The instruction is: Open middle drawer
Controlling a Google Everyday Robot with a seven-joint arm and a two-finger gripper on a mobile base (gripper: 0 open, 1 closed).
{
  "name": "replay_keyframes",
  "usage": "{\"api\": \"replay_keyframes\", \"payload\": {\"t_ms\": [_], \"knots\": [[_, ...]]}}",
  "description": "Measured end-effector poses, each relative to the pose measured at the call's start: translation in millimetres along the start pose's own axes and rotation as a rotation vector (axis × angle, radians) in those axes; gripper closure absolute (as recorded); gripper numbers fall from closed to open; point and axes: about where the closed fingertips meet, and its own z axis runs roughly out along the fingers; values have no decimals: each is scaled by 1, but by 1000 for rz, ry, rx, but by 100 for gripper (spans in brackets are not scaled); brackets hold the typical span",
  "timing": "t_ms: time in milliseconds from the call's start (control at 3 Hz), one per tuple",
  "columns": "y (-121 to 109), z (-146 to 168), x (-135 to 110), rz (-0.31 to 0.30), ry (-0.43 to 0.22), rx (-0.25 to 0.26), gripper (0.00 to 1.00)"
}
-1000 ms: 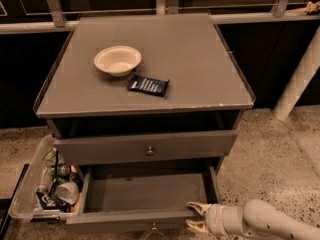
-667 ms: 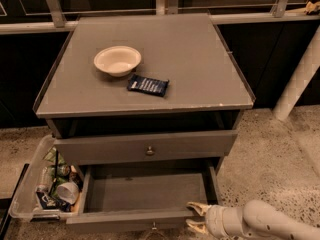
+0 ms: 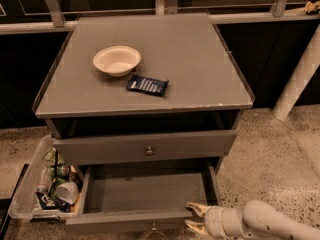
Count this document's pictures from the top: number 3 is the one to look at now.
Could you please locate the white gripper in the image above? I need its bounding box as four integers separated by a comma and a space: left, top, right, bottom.
185, 202, 243, 239

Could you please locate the grey drawer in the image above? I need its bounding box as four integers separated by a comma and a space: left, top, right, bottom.
66, 161, 221, 234
54, 130, 237, 165

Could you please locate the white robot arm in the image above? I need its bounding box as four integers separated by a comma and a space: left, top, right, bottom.
185, 200, 320, 240

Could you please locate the grey drawer cabinet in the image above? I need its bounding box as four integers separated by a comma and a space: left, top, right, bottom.
32, 13, 256, 175

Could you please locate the grey top drawer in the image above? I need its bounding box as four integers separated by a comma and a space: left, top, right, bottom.
54, 130, 237, 165

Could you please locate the white paper cup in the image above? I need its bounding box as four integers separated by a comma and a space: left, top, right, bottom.
56, 182, 79, 205

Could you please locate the dark blue snack packet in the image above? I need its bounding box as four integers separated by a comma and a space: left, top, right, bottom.
126, 74, 169, 97

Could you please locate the green can in bin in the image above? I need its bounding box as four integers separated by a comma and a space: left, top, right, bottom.
50, 164, 70, 177

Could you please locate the clear plastic storage bin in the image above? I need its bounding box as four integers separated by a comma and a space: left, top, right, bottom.
9, 135, 83, 221

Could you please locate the blue snack bag in bin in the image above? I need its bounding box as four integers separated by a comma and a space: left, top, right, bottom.
35, 192, 70, 212

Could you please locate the white paper bowl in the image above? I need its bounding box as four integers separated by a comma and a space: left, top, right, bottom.
93, 46, 141, 77

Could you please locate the white diagonal pole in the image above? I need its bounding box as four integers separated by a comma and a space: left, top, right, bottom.
272, 26, 320, 121

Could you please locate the metal railing frame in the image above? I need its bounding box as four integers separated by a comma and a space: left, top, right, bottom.
0, 0, 320, 36

